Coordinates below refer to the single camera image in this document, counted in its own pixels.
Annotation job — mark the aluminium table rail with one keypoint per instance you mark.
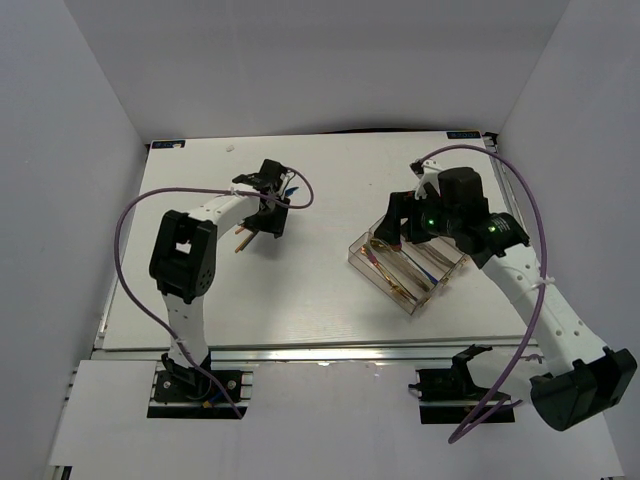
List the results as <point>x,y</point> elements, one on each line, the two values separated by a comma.
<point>413,353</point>

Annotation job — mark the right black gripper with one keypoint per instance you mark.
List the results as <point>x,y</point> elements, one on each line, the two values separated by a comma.
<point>401,206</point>

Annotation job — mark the blue corner sticker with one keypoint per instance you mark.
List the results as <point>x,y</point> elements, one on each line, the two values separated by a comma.
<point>463,135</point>
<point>168,144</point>

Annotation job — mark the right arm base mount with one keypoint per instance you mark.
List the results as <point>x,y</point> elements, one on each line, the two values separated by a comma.
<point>442,398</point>

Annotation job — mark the clear four-slot utensil organizer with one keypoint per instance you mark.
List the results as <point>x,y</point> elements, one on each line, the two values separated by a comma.
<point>409,305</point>

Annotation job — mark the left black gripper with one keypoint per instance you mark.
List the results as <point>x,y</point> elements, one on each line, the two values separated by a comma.
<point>275,225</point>

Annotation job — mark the black spoon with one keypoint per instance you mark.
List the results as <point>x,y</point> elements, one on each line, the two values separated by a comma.
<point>406,267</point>

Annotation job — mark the black knife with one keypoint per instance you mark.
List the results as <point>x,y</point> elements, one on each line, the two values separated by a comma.
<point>446,260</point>

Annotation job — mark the orange chopstick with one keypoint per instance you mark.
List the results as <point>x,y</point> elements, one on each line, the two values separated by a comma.
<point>241,247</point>

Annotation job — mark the left blue corner sticker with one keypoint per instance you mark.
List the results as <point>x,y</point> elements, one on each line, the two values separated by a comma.
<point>168,144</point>

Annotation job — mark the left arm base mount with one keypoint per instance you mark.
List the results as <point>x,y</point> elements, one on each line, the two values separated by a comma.
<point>172,399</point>

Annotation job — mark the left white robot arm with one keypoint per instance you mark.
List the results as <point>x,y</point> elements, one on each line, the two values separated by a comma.
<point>183,260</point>

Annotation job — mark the iridescent purple spoon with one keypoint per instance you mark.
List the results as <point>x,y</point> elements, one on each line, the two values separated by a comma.
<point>414,254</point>

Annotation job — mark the right blue corner sticker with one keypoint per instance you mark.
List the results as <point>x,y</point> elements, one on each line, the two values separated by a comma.
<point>463,135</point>

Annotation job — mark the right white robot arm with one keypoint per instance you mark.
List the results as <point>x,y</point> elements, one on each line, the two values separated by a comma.
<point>581,375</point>

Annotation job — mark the gold fork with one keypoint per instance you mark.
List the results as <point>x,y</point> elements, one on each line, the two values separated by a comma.
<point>388,277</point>

